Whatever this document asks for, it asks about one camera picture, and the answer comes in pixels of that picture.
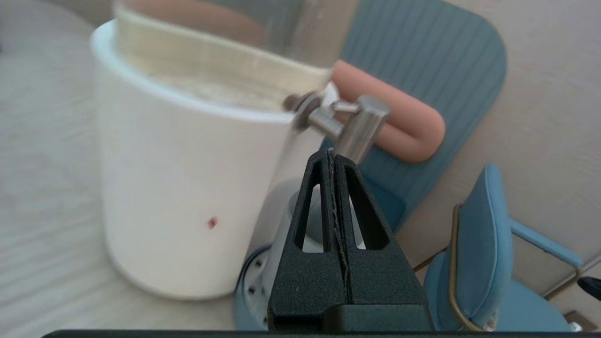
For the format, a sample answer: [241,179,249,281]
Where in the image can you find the blue upholstered booth sofa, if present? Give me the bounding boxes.
[225,0,508,235]

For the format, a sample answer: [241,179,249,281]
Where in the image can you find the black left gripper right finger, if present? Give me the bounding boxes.
[332,155,435,331]

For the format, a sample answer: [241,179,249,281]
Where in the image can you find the pink cylindrical backrest bolster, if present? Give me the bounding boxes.
[331,60,446,164]

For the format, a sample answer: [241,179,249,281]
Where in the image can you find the clear water dispenser white base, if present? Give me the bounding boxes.
[90,0,362,301]

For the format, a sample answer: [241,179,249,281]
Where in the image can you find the blue perforated drip tray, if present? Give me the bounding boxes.
[233,246,282,331]

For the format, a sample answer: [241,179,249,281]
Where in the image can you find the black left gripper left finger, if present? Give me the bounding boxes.
[267,149,349,331]

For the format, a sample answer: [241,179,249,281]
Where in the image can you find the grey-blue plastic cup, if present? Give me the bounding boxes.
[275,189,367,282]

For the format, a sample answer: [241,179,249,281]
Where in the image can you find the light blue armchair brass frame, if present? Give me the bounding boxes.
[413,163,585,332]

